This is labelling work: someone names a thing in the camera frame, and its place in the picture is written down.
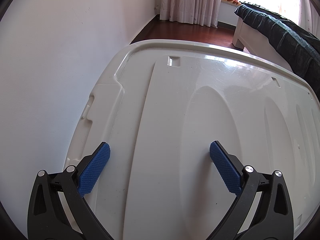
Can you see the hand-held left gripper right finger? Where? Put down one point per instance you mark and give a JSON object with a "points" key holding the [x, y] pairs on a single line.
{"points": [[225, 167]]}

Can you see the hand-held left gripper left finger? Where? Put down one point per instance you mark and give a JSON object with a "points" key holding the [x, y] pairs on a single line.
{"points": [[93, 170]]}

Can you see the white plastic storage lid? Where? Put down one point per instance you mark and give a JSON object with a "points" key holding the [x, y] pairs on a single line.
{"points": [[175, 105]]}

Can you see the bed with dark blanket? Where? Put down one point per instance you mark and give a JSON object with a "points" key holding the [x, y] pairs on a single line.
{"points": [[287, 35]]}

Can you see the pink patterned curtain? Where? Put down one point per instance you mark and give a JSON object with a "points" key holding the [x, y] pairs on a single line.
{"points": [[190, 2]]}

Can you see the white bed frame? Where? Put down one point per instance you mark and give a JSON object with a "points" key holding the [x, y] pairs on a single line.
{"points": [[252, 40]]}

